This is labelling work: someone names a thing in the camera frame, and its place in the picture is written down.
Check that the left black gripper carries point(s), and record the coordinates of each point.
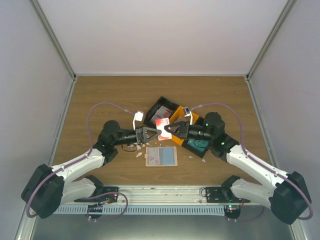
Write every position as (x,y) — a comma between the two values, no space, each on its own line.
(148,139)

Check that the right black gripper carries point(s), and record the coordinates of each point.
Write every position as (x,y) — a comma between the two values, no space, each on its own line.
(180,124)

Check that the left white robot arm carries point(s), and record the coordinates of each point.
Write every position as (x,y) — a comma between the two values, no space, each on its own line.
(52,186)

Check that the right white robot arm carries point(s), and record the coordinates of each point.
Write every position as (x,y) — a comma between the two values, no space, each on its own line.
(285,194)

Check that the orange card bin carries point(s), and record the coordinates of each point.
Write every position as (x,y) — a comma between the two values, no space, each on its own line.
(178,116)

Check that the red card stack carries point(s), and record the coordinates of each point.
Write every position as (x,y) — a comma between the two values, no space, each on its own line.
(161,113)

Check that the left black card bin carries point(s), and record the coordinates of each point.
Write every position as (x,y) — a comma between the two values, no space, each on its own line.
(161,101)

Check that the black card bin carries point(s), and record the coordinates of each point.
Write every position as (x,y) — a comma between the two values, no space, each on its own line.
(192,150)
(161,101)

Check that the right black card bin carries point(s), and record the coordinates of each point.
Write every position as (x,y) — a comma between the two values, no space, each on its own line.
(192,150)

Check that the teal card stack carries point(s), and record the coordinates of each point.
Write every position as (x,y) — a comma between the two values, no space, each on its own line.
(198,145)

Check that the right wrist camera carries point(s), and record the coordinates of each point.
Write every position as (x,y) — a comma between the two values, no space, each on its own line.
(188,114)

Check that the aluminium front rail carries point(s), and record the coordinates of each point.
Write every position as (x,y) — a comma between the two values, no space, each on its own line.
(162,193)

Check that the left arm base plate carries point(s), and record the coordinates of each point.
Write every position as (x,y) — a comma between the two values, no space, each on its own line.
(96,205)

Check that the slotted cable duct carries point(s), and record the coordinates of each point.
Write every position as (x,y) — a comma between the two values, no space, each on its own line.
(206,210)

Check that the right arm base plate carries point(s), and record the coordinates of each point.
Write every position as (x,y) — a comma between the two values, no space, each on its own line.
(221,195)

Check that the right aluminium frame post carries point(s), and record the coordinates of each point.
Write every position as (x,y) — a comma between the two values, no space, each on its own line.
(288,6)

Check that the aluminium frame post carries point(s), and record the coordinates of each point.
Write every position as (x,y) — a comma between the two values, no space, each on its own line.
(288,6)
(50,32)

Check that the left aluminium frame post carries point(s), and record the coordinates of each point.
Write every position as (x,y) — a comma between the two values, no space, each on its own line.
(50,32)

